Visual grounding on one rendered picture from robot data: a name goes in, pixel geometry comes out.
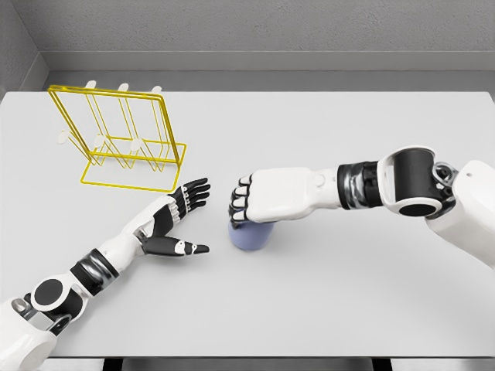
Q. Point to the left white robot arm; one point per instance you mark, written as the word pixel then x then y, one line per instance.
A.
pixel 69 286

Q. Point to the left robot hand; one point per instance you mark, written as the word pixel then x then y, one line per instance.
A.
pixel 164 220

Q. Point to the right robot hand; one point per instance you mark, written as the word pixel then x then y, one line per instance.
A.
pixel 274 195

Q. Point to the lavender blue cup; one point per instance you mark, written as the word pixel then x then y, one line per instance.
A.
pixel 251 235

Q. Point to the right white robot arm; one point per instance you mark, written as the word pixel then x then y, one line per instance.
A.
pixel 410 185

